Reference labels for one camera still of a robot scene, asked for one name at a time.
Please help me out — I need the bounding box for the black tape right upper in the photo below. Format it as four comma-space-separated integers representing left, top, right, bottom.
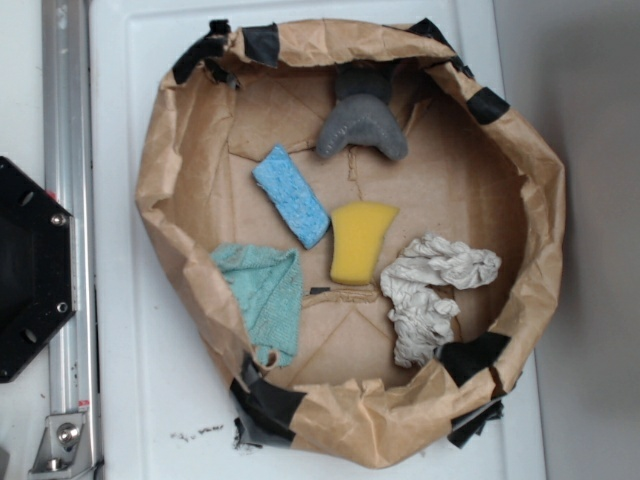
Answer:
466, 87, 510, 125

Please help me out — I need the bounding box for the black tape top right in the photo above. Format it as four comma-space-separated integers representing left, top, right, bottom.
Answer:
406, 18, 475, 79

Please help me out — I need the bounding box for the crumpled white paper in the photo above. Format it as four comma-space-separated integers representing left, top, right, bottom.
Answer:
380, 232, 502, 368

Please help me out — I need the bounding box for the black tape bottom right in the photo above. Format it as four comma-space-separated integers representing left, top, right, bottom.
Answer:
434, 332, 511, 387

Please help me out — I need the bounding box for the metal corner bracket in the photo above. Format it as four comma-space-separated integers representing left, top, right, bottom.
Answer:
28, 412, 91, 479

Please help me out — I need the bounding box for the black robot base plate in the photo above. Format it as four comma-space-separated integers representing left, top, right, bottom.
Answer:
1, 157, 75, 384

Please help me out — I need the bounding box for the black tape bottom left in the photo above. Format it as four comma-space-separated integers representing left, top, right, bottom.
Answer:
230, 354, 305, 448

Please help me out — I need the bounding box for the yellow sponge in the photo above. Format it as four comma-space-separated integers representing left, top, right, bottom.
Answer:
330, 201, 399, 286

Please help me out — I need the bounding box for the white tray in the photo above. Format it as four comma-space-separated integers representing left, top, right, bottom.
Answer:
89, 1, 546, 479

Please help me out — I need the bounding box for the brown paper bag bin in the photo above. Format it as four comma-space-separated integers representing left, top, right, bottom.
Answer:
136, 20, 566, 468

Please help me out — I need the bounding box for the black tape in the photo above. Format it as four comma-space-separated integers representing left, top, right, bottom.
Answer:
172, 19, 240, 90
406, 18, 475, 79
230, 354, 305, 448
242, 23, 280, 68
434, 332, 511, 387
466, 87, 510, 125

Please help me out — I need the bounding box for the blue sponge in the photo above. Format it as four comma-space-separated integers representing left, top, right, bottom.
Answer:
252, 144, 330, 250

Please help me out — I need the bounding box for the teal cloth towel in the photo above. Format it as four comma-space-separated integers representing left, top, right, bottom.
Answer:
211, 243, 304, 368

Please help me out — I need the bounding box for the aluminium rail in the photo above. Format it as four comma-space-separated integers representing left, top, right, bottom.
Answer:
40, 0, 101, 416

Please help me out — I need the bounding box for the black tape top left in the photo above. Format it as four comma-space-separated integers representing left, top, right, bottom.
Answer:
172, 19, 240, 90

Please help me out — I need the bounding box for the black tape top centre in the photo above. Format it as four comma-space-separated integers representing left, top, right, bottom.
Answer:
242, 23, 280, 68

